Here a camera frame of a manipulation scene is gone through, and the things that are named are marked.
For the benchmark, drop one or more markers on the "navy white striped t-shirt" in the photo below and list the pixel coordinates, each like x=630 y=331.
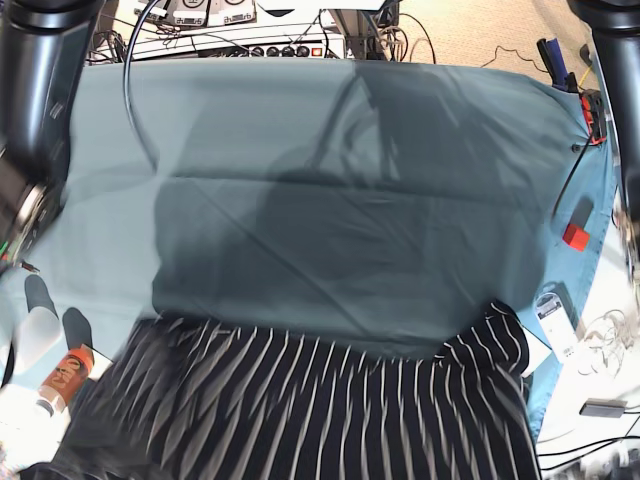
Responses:
x=189 y=398

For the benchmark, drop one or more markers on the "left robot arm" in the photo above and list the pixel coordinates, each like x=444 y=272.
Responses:
x=615 y=32

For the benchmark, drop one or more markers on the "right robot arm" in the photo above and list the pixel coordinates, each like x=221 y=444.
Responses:
x=44 y=45

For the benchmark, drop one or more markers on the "teal table cloth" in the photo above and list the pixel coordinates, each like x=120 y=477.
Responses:
x=377 y=205

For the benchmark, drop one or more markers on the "black power strip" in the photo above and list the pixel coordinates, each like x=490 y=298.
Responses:
x=275 y=50

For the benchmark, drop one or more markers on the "white paper card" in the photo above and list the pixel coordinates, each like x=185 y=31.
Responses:
x=538 y=352

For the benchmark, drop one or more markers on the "white paper sheet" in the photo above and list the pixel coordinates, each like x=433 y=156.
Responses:
x=100 y=363

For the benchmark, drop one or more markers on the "red cube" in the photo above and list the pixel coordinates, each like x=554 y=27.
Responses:
x=576 y=237

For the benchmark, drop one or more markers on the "white packaged item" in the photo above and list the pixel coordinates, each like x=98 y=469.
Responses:
x=556 y=325

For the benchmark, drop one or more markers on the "translucent plastic cup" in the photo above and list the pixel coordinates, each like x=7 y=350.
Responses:
x=34 y=336

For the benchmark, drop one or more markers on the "orange label bottle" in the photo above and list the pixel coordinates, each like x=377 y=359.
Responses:
x=60 y=386

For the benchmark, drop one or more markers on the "red black clamp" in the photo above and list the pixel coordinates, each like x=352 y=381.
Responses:
x=593 y=109

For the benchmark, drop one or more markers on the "grey adapter box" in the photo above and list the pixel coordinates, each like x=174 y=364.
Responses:
x=610 y=408

